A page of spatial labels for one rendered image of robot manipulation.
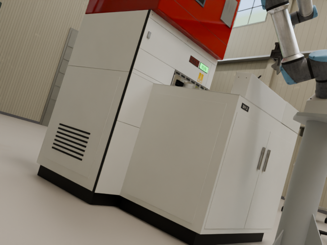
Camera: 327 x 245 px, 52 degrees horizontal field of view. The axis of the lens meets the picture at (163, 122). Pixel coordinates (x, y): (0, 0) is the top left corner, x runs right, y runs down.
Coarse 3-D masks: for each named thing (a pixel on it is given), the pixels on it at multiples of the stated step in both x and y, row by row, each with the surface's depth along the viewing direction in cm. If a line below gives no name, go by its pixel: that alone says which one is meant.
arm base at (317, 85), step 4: (316, 80) 176; (324, 80) 171; (316, 84) 178; (320, 84) 174; (324, 84) 172; (316, 88) 178; (320, 88) 175; (324, 88) 173; (316, 92) 179; (320, 92) 175; (324, 92) 174; (316, 96) 180; (320, 96) 176; (324, 96) 174
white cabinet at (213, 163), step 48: (192, 96) 192; (240, 96) 174; (144, 144) 206; (192, 144) 184; (240, 144) 182; (288, 144) 234; (144, 192) 197; (192, 192) 176; (240, 192) 192; (192, 240) 173; (240, 240) 213
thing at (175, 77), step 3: (174, 75) 227; (177, 75) 228; (174, 78) 226; (177, 78) 229; (180, 78) 231; (174, 81) 227; (180, 81) 233; (183, 81) 234; (186, 81) 237; (171, 84) 226; (174, 84) 228; (198, 87) 248
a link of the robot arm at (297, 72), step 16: (272, 0) 169; (288, 0) 170; (272, 16) 173; (288, 16) 171; (288, 32) 172; (288, 48) 173; (288, 64) 174; (304, 64) 172; (288, 80) 176; (304, 80) 176
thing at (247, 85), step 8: (240, 72) 183; (240, 80) 182; (248, 80) 179; (256, 80) 184; (232, 88) 184; (240, 88) 180; (248, 88) 179; (256, 88) 186; (264, 88) 192; (248, 96) 180; (256, 96) 187; (264, 96) 194; (272, 96) 202; (256, 104) 189; (264, 104) 196; (272, 104) 204; (280, 104) 213; (272, 112) 206; (280, 112) 215; (280, 120) 217
